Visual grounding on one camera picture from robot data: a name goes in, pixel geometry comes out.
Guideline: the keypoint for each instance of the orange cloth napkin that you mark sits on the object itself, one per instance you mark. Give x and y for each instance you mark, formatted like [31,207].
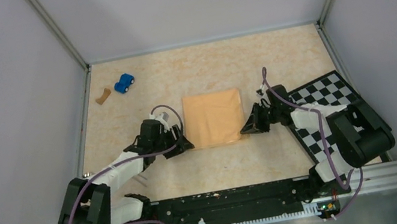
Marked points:
[213,119]

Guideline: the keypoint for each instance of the blue toy car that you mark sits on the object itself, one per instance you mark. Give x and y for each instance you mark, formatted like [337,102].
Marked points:
[124,83]

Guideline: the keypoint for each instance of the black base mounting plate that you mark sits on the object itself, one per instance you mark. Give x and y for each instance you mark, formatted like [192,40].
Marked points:
[242,204]

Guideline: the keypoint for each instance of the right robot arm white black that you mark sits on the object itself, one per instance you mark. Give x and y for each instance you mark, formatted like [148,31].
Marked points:
[333,123]

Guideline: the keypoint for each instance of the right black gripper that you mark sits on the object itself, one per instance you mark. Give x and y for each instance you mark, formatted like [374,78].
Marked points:
[254,123]

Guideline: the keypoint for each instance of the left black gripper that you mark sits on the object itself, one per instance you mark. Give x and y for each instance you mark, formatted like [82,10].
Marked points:
[184,145]

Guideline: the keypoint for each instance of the small brown wooden piece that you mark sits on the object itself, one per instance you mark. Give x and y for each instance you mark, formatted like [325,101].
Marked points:
[105,94]

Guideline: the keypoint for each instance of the black white checkerboard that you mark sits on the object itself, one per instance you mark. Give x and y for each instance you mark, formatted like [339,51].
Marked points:
[337,127]

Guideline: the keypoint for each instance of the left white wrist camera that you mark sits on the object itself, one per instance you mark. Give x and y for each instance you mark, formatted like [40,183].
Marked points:
[162,118]

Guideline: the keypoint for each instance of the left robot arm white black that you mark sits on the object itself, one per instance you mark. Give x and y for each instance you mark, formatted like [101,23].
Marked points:
[88,200]

